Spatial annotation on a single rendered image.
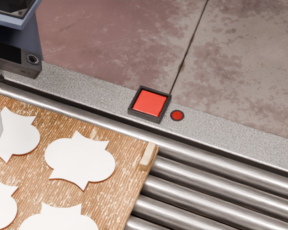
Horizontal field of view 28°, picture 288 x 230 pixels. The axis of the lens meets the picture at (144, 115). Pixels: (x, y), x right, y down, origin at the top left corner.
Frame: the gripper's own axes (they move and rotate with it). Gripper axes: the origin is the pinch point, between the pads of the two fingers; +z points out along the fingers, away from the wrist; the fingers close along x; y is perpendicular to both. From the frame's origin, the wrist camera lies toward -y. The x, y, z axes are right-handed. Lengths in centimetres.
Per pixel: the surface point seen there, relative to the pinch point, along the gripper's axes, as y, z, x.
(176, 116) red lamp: -35.7, 10.2, -1.8
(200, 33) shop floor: -73, 102, -119
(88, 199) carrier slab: -15.0, 8.2, 17.7
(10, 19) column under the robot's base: 1.3, 14.8, -42.0
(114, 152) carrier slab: -21.3, 8.1, 7.4
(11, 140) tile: -0.5, 7.4, 2.5
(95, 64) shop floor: -22, 102, -104
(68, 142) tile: -12.0, 7.3, 4.3
